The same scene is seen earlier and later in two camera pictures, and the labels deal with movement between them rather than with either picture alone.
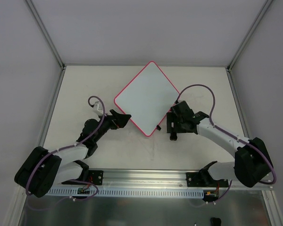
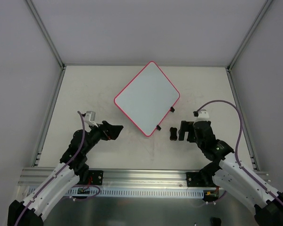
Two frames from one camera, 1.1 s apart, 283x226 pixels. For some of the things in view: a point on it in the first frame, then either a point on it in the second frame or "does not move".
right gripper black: (170, 122) to (189, 131)
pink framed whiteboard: (148, 98) does not move
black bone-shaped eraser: (173, 136) does not move
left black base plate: (95, 177) does not move
